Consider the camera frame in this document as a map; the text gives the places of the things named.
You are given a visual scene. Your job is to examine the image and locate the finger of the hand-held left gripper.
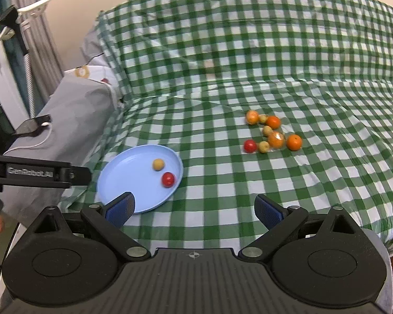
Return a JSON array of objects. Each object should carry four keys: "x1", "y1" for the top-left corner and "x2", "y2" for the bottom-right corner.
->
[{"x1": 68, "y1": 165, "x2": 92, "y2": 188}]

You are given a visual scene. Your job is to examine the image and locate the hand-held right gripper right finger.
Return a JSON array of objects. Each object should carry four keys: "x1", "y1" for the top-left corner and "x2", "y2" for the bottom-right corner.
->
[{"x1": 238, "y1": 194, "x2": 364, "y2": 260}]

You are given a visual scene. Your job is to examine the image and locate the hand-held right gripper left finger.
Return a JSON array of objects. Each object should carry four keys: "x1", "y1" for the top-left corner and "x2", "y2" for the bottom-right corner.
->
[{"x1": 29, "y1": 192, "x2": 152, "y2": 261}]

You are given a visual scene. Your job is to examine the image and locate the light blue plate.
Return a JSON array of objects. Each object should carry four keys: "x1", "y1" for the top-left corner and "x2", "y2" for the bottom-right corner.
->
[{"x1": 96, "y1": 144, "x2": 184, "y2": 215}]

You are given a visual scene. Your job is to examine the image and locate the orange with white patches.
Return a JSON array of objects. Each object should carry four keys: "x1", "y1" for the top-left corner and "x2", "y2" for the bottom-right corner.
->
[{"x1": 269, "y1": 131, "x2": 286, "y2": 149}]

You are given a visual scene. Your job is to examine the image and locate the black smartphone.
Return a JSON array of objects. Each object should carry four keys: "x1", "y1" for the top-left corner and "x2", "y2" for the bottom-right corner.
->
[{"x1": 11, "y1": 114, "x2": 53, "y2": 137}]

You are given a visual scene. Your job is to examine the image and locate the grey fabric cover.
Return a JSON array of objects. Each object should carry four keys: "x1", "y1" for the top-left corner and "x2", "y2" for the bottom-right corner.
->
[{"x1": 2, "y1": 24, "x2": 125, "y2": 216}]

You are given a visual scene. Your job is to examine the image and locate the white floral printed cloth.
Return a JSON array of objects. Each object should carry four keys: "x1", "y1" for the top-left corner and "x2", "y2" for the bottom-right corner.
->
[{"x1": 65, "y1": 52, "x2": 119, "y2": 89}]

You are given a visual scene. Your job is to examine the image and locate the grey curtain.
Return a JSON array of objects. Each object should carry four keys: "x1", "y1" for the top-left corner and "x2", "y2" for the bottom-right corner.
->
[{"x1": 16, "y1": 0, "x2": 65, "y2": 120}]

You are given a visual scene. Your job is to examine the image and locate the black gooseneck phone holder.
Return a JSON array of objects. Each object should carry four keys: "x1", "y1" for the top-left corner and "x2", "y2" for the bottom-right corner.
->
[{"x1": 0, "y1": 5, "x2": 34, "y2": 122}]

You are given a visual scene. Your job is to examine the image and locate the white charging cable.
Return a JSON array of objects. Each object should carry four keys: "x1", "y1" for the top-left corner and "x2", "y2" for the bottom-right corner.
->
[{"x1": 3, "y1": 121, "x2": 53, "y2": 154}]

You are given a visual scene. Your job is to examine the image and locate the white rounded frame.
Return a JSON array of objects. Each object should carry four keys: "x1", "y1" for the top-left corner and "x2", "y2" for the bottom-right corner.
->
[{"x1": 0, "y1": 0, "x2": 31, "y2": 130}]

